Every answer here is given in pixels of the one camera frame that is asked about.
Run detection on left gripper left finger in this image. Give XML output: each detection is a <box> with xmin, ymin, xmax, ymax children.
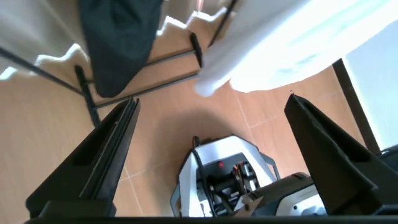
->
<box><xmin>25</xmin><ymin>97</ymin><xmax>142</xmax><ymax>219</ymax></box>

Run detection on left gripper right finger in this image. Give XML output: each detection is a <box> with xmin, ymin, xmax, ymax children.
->
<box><xmin>284</xmin><ymin>93</ymin><xmax>398</xmax><ymax>217</ymax></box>

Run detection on white garment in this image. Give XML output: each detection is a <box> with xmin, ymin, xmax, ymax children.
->
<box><xmin>194</xmin><ymin>0</ymin><xmax>398</xmax><ymax>98</ymax></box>

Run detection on black shorts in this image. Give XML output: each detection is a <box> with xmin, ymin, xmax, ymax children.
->
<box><xmin>77</xmin><ymin>0</ymin><xmax>164</xmax><ymax>98</ymax></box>

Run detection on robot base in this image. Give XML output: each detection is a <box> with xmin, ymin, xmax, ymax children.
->
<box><xmin>169</xmin><ymin>134</ymin><xmax>328</xmax><ymax>218</ymax></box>

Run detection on black clothes rack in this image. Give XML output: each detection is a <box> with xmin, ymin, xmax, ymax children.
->
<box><xmin>0</xmin><ymin>0</ymin><xmax>239</xmax><ymax>128</ymax></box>

